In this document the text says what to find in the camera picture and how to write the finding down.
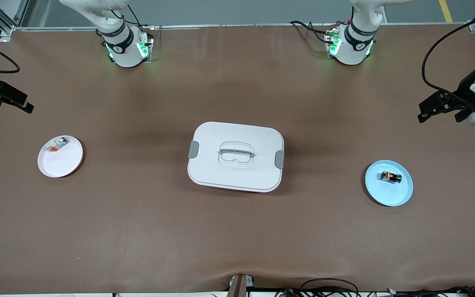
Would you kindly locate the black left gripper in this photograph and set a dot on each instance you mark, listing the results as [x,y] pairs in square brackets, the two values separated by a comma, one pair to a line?
[463,94]

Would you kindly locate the black orange switch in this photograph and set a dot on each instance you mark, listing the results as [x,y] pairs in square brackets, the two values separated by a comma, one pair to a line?
[391,177]

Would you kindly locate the white orange circuit breaker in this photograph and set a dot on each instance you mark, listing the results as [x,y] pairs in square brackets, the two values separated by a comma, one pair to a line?
[58,143]

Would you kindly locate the pink round plate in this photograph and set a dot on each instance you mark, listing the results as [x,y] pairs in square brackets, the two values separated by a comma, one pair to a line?
[62,165]

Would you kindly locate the light blue round plate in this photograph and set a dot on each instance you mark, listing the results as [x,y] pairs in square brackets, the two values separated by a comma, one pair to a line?
[386,194]

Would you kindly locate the white lidded storage box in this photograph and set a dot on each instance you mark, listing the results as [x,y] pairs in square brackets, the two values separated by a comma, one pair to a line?
[237,173]

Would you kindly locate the brown table mat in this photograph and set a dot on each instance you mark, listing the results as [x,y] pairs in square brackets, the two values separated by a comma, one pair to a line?
[237,239]

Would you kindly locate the grey metal table clamp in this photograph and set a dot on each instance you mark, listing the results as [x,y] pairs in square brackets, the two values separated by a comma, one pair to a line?
[237,288]

